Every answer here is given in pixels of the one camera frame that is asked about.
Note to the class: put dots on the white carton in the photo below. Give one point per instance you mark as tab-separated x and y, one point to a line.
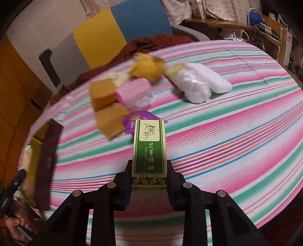
197	8

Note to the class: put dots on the person's left hand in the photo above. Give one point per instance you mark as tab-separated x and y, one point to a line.
19	229

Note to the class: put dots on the clear plastic bag bundle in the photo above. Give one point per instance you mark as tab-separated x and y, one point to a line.
194	87

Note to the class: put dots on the pink green striped bedsheet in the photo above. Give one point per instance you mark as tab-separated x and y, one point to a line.
224	142

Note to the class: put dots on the brown crumpled cloth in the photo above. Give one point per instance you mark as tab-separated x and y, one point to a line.
142	43

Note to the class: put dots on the wooden panelled wardrobe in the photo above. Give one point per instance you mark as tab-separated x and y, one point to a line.
16	94

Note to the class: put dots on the floral curtain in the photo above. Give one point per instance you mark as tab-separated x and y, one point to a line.
175	9

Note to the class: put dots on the maroon storage box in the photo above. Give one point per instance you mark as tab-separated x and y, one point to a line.
47	165

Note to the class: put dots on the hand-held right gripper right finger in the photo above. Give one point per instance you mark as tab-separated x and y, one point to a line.
171	179

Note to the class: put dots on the pink bubble-wrapped bundle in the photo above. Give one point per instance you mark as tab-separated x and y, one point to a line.
132	91

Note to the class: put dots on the yellow knitted cloth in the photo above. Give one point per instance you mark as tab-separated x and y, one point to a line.
144	67

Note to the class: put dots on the grey curved frame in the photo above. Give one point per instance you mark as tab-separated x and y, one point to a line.
191	32

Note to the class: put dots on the purple foil packet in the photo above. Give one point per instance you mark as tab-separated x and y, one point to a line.
131	119

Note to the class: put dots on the tan cardboard box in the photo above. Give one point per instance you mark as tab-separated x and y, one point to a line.
103	94
111	120

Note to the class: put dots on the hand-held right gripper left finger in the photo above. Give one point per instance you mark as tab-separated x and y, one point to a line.
125	179

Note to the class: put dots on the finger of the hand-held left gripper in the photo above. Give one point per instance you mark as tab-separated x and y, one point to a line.
20	177

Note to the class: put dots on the green essential oil box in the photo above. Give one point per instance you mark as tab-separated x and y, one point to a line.
149	153

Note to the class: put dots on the brown cardboard box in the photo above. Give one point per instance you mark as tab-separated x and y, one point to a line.
272	24

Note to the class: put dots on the wooden desk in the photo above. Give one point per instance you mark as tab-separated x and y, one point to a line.
213	22

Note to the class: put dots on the cream rectangular box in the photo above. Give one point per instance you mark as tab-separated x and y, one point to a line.
118	77

